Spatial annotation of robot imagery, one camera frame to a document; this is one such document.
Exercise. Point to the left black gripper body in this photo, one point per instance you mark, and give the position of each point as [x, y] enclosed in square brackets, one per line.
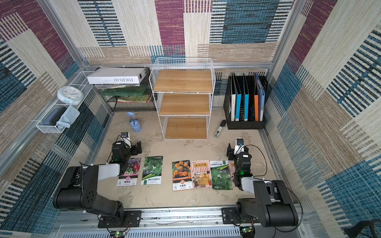
[128, 154]

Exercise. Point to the pink flower seed bag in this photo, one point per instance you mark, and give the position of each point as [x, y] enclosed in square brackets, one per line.
[130, 176]

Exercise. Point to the green gourd seed bag top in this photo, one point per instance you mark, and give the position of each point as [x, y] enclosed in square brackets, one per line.
[221, 175]

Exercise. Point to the green gourd seed bag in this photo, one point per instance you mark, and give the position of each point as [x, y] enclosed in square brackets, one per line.
[152, 170]
[221, 175]

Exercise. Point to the green gourd seed bag bottom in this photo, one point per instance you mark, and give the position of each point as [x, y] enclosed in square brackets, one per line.
[152, 170]

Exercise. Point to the orange marigold seed bag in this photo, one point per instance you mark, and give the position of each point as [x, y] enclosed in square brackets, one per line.
[181, 175]

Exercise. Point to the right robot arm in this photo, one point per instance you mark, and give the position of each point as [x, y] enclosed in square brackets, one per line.
[272, 205]

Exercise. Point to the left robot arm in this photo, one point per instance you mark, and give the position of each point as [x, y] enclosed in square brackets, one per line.
[78, 189]

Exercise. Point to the black white remote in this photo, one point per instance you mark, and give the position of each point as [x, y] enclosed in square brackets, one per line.
[220, 129]

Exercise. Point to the green and red book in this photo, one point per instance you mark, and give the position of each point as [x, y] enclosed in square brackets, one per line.
[134, 99]

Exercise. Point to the black mesh document tray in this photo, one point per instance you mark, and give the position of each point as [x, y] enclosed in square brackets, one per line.
[116, 106]

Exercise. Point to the teal file folder left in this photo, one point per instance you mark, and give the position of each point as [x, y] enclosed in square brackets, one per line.
[238, 97]

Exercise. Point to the teal file folder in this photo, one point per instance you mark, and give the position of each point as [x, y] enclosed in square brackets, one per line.
[238, 97]
[246, 99]

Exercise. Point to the black file organizer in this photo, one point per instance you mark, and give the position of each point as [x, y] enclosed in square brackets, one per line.
[251, 124]

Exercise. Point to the green plastic case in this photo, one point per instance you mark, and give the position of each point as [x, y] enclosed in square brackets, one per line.
[127, 91]

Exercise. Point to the orange file folder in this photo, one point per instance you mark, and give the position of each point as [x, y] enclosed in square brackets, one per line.
[256, 99]

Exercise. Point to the white file folder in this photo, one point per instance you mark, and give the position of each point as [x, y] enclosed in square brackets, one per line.
[233, 98]

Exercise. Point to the light blue cloth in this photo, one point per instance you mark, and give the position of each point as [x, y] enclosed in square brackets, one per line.
[68, 118]

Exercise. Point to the magazine stack under box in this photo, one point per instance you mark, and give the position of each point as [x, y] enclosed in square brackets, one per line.
[113, 86]

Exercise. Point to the white folio box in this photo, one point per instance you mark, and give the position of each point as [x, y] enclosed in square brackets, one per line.
[117, 75]

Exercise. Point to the blue file folder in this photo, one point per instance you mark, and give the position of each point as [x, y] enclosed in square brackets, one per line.
[261, 99]

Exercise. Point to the white round clock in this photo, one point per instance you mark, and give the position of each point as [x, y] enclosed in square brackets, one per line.
[70, 95]

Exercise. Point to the dark blue case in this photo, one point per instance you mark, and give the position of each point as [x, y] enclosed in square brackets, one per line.
[54, 116]

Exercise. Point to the teal file folder right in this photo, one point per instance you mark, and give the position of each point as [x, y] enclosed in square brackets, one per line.
[246, 99]

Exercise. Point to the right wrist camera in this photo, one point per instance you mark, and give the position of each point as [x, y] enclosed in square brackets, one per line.
[239, 146]

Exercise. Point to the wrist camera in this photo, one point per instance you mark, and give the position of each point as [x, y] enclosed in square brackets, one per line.
[126, 138]
[239, 146]

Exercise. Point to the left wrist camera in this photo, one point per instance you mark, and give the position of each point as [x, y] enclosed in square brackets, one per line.
[126, 138]

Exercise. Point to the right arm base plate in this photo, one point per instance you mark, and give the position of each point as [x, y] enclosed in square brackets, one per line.
[232, 217]

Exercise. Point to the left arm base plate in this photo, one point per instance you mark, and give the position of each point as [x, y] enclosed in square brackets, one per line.
[130, 218]

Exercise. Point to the white wire three-tier shelf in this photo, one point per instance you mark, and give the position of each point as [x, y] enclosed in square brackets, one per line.
[183, 90]

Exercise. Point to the white wire wall basket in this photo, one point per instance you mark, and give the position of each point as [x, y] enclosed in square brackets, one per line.
[80, 82]

